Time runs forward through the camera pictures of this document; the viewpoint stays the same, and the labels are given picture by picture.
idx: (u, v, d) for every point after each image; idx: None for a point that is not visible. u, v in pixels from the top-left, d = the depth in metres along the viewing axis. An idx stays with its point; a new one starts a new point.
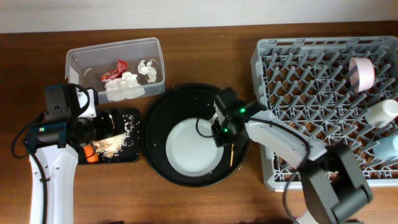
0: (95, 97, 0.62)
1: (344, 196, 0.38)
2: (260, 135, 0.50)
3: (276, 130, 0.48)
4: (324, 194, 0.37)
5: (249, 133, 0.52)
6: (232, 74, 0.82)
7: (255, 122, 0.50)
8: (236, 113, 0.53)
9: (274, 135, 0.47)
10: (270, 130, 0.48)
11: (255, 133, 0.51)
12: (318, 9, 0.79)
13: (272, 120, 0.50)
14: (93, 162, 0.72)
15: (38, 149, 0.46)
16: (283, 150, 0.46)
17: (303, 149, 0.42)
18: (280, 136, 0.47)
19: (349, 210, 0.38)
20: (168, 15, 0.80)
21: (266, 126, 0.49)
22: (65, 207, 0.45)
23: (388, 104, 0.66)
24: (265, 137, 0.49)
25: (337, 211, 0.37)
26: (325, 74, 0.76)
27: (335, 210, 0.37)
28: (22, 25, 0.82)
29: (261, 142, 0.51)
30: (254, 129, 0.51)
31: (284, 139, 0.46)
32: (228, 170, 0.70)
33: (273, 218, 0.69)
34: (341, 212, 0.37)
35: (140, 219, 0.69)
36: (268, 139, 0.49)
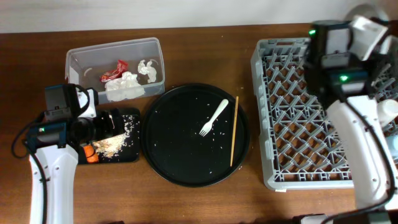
0: (95, 97, 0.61)
1: None
2: (345, 126, 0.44)
3: (369, 142, 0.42)
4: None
5: (334, 107, 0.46)
6: (232, 74, 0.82)
7: (349, 111, 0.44)
8: (334, 76, 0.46)
9: (363, 147, 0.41)
10: (361, 139, 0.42)
11: (341, 120, 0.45)
12: (318, 9, 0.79)
13: (364, 133, 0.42)
14: (93, 162, 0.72)
15: (38, 149, 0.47)
16: (357, 161, 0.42)
17: (381, 187, 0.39)
18: (369, 148, 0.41)
19: None
20: (168, 15, 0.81)
21: (359, 129, 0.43)
22: (65, 206, 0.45)
23: (388, 104, 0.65)
24: (343, 127, 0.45)
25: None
26: None
27: None
28: (23, 25, 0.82)
29: (334, 121, 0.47)
30: (344, 114, 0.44)
31: (369, 160, 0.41)
32: (228, 170, 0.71)
33: (273, 218, 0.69)
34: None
35: (140, 219, 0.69)
36: (352, 139, 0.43)
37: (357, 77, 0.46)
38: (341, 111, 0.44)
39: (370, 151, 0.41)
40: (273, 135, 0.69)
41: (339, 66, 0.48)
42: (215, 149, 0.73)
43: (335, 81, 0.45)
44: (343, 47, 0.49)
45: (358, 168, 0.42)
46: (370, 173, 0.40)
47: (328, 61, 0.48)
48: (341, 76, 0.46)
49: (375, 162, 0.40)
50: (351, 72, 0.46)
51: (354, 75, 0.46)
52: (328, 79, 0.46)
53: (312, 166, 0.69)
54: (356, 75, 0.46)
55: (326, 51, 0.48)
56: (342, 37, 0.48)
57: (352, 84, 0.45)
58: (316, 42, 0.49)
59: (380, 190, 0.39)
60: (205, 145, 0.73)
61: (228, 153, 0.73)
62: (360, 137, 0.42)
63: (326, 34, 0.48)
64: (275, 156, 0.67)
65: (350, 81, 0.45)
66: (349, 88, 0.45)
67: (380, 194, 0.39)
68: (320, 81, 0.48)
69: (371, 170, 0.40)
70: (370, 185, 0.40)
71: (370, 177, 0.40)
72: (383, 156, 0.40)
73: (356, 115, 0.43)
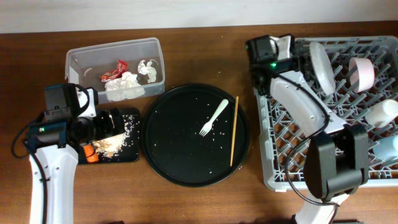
0: (95, 97, 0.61)
1: (342, 171, 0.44)
2: (282, 93, 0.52)
3: (301, 94, 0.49)
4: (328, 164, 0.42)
5: (272, 86, 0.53)
6: (231, 74, 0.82)
7: (283, 81, 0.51)
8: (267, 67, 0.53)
9: (297, 99, 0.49)
10: (295, 93, 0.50)
11: (278, 91, 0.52)
12: (318, 8, 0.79)
13: (296, 89, 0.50)
14: (93, 162, 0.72)
15: (38, 149, 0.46)
16: (298, 112, 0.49)
17: (321, 120, 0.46)
18: (303, 99, 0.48)
19: (341, 182, 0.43)
20: (168, 15, 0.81)
21: (293, 88, 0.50)
22: (65, 206, 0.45)
23: (388, 104, 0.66)
24: (284, 94, 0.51)
25: (330, 180, 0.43)
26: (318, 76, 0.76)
27: (329, 180, 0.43)
28: (23, 24, 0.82)
29: (276, 95, 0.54)
30: (279, 84, 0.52)
31: (304, 106, 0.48)
32: (228, 170, 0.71)
33: (272, 218, 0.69)
34: (333, 182, 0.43)
35: (140, 219, 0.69)
36: (290, 98, 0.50)
37: (286, 65, 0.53)
38: (275, 84, 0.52)
39: (301, 99, 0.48)
40: (273, 135, 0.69)
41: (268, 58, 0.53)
42: (214, 150, 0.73)
43: (269, 71, 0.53)
44: (269, 48, 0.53)
45: (302, 118, 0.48)
46: (308, 114, 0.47)
47: (262, 58, 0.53)
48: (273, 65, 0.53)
49: (310, 106, 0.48)
50: (281, 62, 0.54)
51: (283, 63, 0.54)
52: (263, 70, 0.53)
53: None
54: (285, 62, 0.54)
55: (258, 49, 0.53)
56: (269, 42, 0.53)
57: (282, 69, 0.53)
58: (252, 53, 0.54)
59: (319, 122, 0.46)
60: (205, 145, 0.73)
61: (228, 152, 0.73)
62: (292, 93, 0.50)
63: (255, 44, 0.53)
64: (275, 156, 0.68)
65: (281, 68, 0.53)
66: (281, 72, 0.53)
67: (331, 130, 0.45)
68: (259, 72, 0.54)
69: (308, 112, 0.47)
70: (313, 123, 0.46)
71: (310, 117, 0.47)
72: (314, 99, 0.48)
73: (286, 82, 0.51)
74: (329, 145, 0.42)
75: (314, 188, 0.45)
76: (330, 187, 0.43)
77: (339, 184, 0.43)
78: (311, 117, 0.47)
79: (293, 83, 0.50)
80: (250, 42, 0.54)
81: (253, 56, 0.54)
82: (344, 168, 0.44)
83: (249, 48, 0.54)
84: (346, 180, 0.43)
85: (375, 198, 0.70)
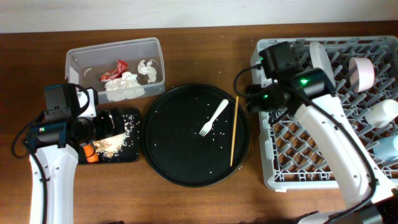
0: (95, 97, 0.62)
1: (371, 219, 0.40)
2: (317, 128, 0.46)
3: (344, 139, 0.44)
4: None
5: (301, 112, 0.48)
6: (232, 74, 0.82)
7: (319, 113, 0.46)
8: (295, 82, 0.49)
9: (338, 147, 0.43)
10: (336, 139, 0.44)
11: (311, 123, 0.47)
12: (318, 9, 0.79)
13: (336, 132, 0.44)
14: (93, 162, 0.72)
15: (38, 149, 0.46)
16: (334, 157, 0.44)
17: (367, 185, 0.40)
18: (345, 149, 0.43)
19: None
20: (168, 15, 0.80)
21: (331, 129, 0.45)
22: (65, 206, 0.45)
23: (388, 104, 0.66)
24: (318, 129, 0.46)
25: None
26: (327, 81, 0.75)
27: None
28: (22, 25, 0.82)
29: (305, 125, 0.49)
30: (313, 116, 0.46)
31: (349, 162, 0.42)
32: (228, 170, 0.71)
33: (273, 218, 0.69)
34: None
35: (140, 219, 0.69)
36: (326, 140, 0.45)
37: (317, 79, 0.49)
38: (307, 112, 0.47)
39: (344, 147, 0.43)
40: (273, 135, 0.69)
41: (289, 70, 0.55)
42: (214, 150, 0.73)
43: (297, 88, 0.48)
44: (289, 58, 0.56)
45: (337, 165, 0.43)
46: (350, 170, 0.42)
47: (283, 67, 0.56)
48: (302, 82, 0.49)
49: (356, 160, 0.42)
50: (310, 77, 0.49)
51: (314, 78, 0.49)
52: (289, 84, 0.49)
53: (312, 166, 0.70)
54: (314, 77, 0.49)
55: (280, 63, 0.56)
56: (288, 51, 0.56)
57: (313, 87, 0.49)
58: (267, 63, 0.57)
59: (363, 185, 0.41)
60: (205, 145, 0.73)
61: (228, 152, 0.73)
62: (331, 134, 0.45)
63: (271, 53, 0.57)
64: (275, 156, 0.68)
65: (312, 84, 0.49)
66: (311, 90, 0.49)
67: (377, 198, 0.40)
68: (283, 89, 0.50)
69: (351, 168, 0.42)
70: (353, 181, 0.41)
71: (351, 177, 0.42)
72: (360, 152, 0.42)
73: (324, 116, 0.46)
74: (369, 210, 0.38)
75: None
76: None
77: None
78: (353, 175, 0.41)
79: (329, 118, 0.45)
80: (267, 52, 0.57)
81: (271, 69, 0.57)
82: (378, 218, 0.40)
83: (264, 59, 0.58)
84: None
85: None
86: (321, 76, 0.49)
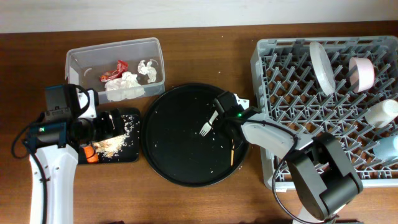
0: (95, 98, 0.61)
1: (333, 185, 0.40)
2: (254, 135, 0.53)
3: (269, 128, 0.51)
4: (316, 185, 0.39)
5: (245, 133, 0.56)
6: (231, 73, 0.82)
7: (249, 124, 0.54)
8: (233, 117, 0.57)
9: (266, 133, 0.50)
10: (262, 130, 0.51)
11: (251, 133, 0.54)
12: (318, 9, 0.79)
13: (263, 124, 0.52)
14: (93, 162, 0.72)
15: (38, 149, 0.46)
16: (271, 144, 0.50)
17: (290, 141, 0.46)
18: (270, 131, 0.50)
19: (338, 198, 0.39)
20: (168, 15, 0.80)
21: (260, 126, 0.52)
22: (65, 206, 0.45)
23: (388, 104, 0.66)
24: (255, 134, 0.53)
25: (326, 197, 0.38)
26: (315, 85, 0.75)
27: (325, 198, 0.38)
28: (22, 24, 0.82)
29: (253, 140, 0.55)
30: (248, 128, 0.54)
31: (275, 137, 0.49)
32: (228, 170, 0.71)
33: (272, 218, 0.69)
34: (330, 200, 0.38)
35: (141, 219, 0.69)
36: (262, 135, 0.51)
37: (250, 113, 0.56)
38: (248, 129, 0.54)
39: (269, 132, 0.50)
40: None
41: (234, 110, 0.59)
42: (214, 150, 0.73)
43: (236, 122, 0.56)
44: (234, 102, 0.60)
45: (276, 147, 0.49)
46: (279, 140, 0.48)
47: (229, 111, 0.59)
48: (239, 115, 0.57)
49: (279, 134, 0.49)
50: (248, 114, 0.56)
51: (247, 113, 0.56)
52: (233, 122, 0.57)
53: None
54: (249, 112, 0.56)
55: (225, 108, 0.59)
56: (231, 97, 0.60)
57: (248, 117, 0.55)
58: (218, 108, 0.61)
59: (290, 144, 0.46)
60: (205, 145, 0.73)
61: (228, 152, 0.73)
62: (259, 130, 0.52)
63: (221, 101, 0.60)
64: (276, 156, 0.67)
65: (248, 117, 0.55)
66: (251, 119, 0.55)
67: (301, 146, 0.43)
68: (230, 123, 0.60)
69: (278, 139, 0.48)
70: (285, 145, 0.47)
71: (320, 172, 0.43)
72: (278, 127, 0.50)
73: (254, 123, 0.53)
74: (306, 163, 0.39)
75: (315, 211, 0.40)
76: (329, 206, 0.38)
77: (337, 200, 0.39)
78: (282, 142, 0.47)
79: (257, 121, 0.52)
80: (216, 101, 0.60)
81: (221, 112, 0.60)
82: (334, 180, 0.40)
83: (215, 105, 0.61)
84: (342, 192, 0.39)
85: (375, 198, 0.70)
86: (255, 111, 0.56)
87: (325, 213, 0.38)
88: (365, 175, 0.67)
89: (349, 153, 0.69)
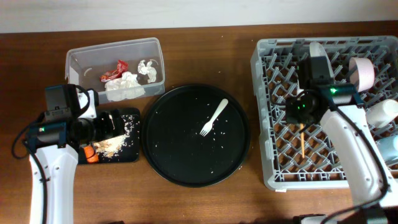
0: (95, 98, 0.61)
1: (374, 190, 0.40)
2: (328, 124, 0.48)
3: (340, 120, 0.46)
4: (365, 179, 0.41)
5: (324, 118, 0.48)
6: (232, 73, 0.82)
7: (341, 119, 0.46)
8: (323, 89, 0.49)
9: (341, 126, 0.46)
10: (333, 121, 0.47)
11: (333, 127, 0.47)
12: (318, 9, 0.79)
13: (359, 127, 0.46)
14: (94, 162, 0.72)
15: (38, 149, 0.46)
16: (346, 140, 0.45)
17: (359, 139, 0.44)
18: (342, 124, 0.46)
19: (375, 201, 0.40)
20: (168, 15, 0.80)
21: (329, 111, 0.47)
22: (65, 206, 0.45)
23: (388, 104, 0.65)
24: (326, 123, 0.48)
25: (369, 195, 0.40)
26: None
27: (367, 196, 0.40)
28: (22, 25, 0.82)
29: (329, 132, 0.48)
30: (329, 120, 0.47)
31: (363, 150, 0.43)
32: (229, 170, 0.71)
33: (272, 218, 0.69)
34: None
35: (140, 219, 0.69)
36: (335, 126, 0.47)
37: (345, 91, 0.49)
38: (331, 118, 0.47)
39: (345, 126, 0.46)
40: (273, 135, 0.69)
41: (323, 83, 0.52)
42: (214, 150, 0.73)
43: (324, 93, 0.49)
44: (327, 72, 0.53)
45: (344, 145, 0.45)
46: (349, 134, 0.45)
47: (316, 78, 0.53)
48: (331, 91, 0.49)
49: (351, 129, 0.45)
50: (340, 88, 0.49)
51: (341, 88, 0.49)
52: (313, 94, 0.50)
53: (312, 166, 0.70)
54: (343, 87, 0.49)
55: (326, 76, 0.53)
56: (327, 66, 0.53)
57: (339, 99, 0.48)
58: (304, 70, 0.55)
59: (362, 141, 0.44)
60: (206, 145, 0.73)
61: (228, 152, 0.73)
62: (338, 121, 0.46)
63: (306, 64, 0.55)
64: (275, 156, 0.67)
65: (328, 93, 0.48)
66: (338, 101, 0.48)
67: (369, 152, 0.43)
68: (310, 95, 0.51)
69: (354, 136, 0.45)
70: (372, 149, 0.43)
71: (364, 178, 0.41)
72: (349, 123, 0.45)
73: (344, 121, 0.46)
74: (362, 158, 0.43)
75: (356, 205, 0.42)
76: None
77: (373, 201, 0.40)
78: (357, 139, 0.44)
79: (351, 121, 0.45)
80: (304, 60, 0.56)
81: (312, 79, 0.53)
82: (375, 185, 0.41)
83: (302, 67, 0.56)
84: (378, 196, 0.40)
85: None
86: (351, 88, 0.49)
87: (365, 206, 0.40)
88: None
89: None
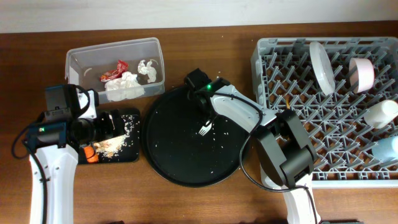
0: (95, 98, 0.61)
1: (291, 156, 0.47)
2: (219, 107, 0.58)
3: (219, 98, 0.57)
4: (276, 156, 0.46)
5: (214, 106, 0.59)
6: (231, 73, 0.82)
7: (217, 96, 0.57)
8: (203, 89, 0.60)
9: (225, 103, 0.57)
10: (219, 102, 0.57)
11: (223, 107, 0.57)
12: (318, 9, 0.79)
13: (233, 94, 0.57)
14: (93, 162, 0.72)
15: (38, 149, 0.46)
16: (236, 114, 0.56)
17: (234, 100, 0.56)
18: (227, 104, 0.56)
19: (295, 165, 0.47)
20: (168, 15, 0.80)
21: (228, 99, 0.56)
22: (65, 206, 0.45)
23: (388, 105, 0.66)
24: (222, 106, 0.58)
25: (284, 167, 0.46)
26: (313, 86, 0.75)
27: (283, 168, 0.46)
28: (22, 25, 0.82)
29: (224, 112, 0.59)
30: (217, 102, 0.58)
31: (243, 109, 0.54)
32: (229, 171, 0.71)
33: (272, 218, 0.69)
34: (287, 168, 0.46)
35: (141, 219, 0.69)
36: (229, 108, 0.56)
37: (218, 83, 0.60)
38: (214, 102, 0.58)
39: (226, 99, 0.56)
40: None
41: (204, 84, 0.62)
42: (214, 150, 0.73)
43: (205, 93, 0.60)
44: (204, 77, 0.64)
45: (242, 121, 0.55)
46: (230, 104, 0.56)
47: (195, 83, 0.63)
48: (207, 87, 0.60)
49: (233, 100, 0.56)
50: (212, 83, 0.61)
51: (214, 83, 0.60)
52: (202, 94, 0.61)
53: (326, 164, 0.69)
54: (217, 83, 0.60)
55: (193, 83, 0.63)
56: (201, 74, 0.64)
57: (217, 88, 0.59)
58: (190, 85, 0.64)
59: (249, 109, 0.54)
60: (205, 145, 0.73)
61: (229, 153, 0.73)
62: (220, 101, 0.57)
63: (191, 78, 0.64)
64: None
65: (215, 88, 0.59)
66: (219, 90, 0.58)
67: (266, 122, 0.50)
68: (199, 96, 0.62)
69: (232, 105, 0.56)
70: (252, 121, 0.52)
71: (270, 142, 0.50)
72: (227, 95, 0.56)
73: (222, 96, 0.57)
74: (267, 136, 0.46)
75: (277, 178, 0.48)
76: (286, 173, 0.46)
77: (291, 167, 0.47)
78: (249, 119, 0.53)
79: (226, 94, 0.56)
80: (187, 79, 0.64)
81: (191, 88, 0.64)
82: (293, 154, 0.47)
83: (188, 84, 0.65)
84: (295, 163, 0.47)
85: (375, 198, 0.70)
86: (221, 81, 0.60)
87: (283, 178, 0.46)
88: (363, 175, 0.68)
89: (347, 153, 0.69)
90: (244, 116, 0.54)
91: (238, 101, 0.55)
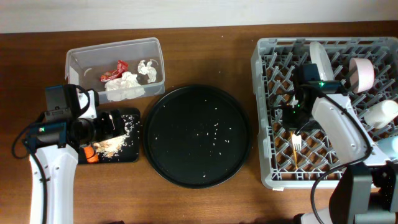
0: (95, 98, 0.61)
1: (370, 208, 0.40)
2: (324, 113, 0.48)
3: (333, 104, 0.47)
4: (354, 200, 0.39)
5: (315, 106, 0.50)
6: (232, 73, 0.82)
7: (328, 101, 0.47)
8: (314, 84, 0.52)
9: (333, 115, 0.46)
10: (332, 114, 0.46)
11: (321, 109, 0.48)
12: (318, 9, 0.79)
13: (346, 107, 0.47)
14: (93, 162, 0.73)
15: (38, 149, 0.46)
16: (331, 129, 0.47)
17: (341, 114, 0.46)
18: (333, 118, 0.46)
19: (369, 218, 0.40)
20: (167, 15, 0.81)
21: (337, 111, 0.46)
22: (65, 206, 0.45)
23: (388, 105, 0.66)
24: (323, 112, 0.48)
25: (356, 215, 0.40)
26: None
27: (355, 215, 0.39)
28: (22, 25, 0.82)
29: (318, 116, 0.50)
30: (323, 104, 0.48)
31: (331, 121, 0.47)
32: (226, 175, 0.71)
33: (272, 218, 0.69)
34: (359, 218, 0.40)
35: (140, 219, 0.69)
36: (331, 121, 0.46)
37: (334, 87, 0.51)
38: (318, 102, 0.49)
39: (339, 114, 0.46)
40: (271, 134, 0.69)
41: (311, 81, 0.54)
42: (216, 152, 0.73)
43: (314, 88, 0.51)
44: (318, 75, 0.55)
45: (334, 136, 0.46)
46: (337, 120, 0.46)
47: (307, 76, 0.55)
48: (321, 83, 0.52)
49: (337, 114, 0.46)
50: (328, 83, 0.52)
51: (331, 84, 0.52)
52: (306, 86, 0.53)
53: (310, 165, 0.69)
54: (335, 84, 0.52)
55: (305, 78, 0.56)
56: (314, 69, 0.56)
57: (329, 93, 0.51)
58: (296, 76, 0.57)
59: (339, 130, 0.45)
60: (206, 146, 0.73)
61: (229, 157, 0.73)
62: (334, 115, 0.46)
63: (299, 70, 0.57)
64: (273, 154, 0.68)
65: (329, 88, 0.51)
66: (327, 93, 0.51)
67: (372, 162, 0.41)
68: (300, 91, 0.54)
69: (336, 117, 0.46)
70: (353, 152, 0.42)
71: (349, 144, 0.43)
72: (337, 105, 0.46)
73: (331, 103, 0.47)
74: (365, 177, 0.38)
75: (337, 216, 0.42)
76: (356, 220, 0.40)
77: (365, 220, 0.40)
78: (352, 146, 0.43)
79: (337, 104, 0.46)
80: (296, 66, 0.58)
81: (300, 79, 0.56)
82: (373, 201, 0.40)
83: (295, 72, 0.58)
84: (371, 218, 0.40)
85: None
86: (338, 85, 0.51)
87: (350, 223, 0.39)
88: None
89: None
90: (336, 134, 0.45)
91: (345, 117, 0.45)
